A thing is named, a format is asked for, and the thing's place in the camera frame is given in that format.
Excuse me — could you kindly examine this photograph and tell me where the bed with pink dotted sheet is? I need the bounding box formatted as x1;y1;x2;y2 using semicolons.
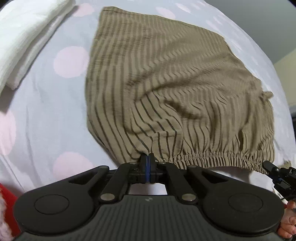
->
0;0;292;200

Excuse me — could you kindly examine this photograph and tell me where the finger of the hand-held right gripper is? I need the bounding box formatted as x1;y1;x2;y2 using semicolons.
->
262;160;281;178

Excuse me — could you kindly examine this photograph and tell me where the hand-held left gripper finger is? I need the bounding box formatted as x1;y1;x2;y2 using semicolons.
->
148;153;226;205
66;153;148;205

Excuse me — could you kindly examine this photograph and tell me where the white folded towel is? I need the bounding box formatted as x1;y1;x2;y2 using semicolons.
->
0;0;75;90

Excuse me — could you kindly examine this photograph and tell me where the brown striped garment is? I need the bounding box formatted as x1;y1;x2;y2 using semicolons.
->
85;6;275;175

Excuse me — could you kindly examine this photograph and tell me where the person's right hand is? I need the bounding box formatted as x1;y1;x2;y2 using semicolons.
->
276;200;296;240

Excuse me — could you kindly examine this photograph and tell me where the person's red clothing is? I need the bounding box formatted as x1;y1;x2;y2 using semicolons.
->
0;183;21;238

